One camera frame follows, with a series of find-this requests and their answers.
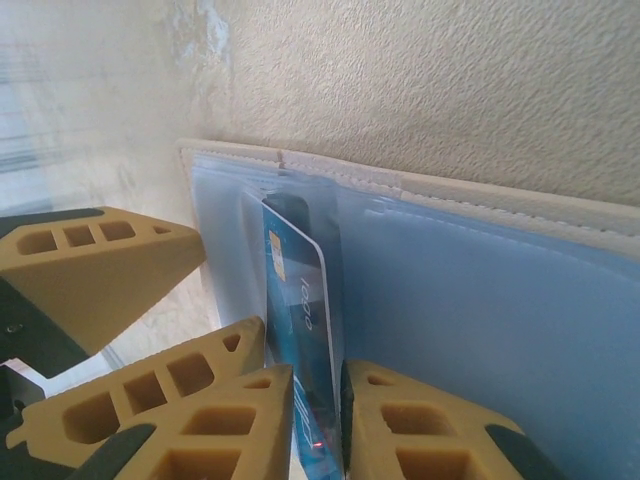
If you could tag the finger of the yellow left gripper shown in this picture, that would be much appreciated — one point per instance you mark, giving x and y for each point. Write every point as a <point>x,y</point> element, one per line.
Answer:
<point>150,380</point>
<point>110,280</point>

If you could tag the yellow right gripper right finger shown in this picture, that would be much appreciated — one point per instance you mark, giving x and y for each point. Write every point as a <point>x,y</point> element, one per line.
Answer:
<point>415,440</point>

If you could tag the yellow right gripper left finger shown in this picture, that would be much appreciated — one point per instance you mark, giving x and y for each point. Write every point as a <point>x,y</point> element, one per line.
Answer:
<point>220,440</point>

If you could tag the beige leather card holder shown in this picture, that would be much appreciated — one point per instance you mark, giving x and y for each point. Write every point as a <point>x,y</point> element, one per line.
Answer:
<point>450,300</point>

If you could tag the blue credit card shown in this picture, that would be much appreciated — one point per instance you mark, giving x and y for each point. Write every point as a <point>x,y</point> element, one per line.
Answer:
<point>295,280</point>

